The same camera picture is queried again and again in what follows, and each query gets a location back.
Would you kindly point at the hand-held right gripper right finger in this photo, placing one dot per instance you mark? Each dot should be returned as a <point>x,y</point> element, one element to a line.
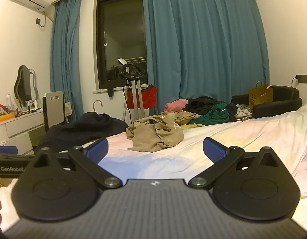
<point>214,150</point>

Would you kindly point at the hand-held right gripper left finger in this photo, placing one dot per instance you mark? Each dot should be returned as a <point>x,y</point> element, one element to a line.
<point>98,150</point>

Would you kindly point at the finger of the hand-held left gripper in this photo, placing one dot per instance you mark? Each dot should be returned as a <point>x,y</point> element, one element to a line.
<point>10,149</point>

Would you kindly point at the khaki t-shirt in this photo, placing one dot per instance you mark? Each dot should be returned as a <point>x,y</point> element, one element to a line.
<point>153,139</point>

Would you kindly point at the black clothes pile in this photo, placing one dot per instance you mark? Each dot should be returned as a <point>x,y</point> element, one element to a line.
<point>76,129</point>

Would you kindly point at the pink clothes hanger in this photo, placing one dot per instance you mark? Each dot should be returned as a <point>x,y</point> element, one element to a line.
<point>97,102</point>

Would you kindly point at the white dresser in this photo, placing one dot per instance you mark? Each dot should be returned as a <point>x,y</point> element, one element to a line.
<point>19,127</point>

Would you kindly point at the orange box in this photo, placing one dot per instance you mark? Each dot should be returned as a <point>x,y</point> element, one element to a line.
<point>4,118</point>

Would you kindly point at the pale yellow garment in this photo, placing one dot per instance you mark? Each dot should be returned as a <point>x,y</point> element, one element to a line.
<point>189,126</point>

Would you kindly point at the beige floral cloth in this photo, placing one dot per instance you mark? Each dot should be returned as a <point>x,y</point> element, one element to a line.
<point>186,117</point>

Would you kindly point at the white patterned cloth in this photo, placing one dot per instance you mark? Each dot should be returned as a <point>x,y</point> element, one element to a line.
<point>243,113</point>

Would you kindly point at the black garment heap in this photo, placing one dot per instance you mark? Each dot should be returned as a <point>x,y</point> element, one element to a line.
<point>198,105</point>

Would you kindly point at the white spray bottle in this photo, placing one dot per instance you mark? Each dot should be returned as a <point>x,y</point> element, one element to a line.
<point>9,102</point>

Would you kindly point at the pink garment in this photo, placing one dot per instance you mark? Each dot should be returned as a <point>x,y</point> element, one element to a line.
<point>174,105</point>

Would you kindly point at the grey chair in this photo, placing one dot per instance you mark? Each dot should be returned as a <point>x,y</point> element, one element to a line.
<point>53,104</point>

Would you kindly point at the wavy mirror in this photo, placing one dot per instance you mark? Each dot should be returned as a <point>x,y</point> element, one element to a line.
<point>25,87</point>

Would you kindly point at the garment steamer stand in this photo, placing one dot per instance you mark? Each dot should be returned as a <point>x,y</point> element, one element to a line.
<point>134,97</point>

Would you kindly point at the red garment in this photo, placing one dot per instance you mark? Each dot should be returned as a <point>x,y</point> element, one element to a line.
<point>148,99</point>

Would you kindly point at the brown paper bag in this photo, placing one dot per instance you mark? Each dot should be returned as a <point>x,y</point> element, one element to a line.
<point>260,94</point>

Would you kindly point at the black armchair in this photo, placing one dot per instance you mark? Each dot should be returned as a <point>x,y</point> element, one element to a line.
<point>280,104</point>

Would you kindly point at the narrow blue curtain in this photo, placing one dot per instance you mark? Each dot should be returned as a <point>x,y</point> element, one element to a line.
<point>66,54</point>

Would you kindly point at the wide blue curtain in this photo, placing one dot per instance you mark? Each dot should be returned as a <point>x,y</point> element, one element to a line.
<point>205,42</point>

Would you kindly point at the dark window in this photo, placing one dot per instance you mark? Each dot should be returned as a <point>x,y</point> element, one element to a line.
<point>118,42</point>

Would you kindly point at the wall socket with charger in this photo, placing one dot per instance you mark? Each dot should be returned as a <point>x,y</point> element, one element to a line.
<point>301,79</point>

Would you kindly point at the black wall outlet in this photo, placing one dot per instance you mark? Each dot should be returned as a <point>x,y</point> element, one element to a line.
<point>38,21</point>

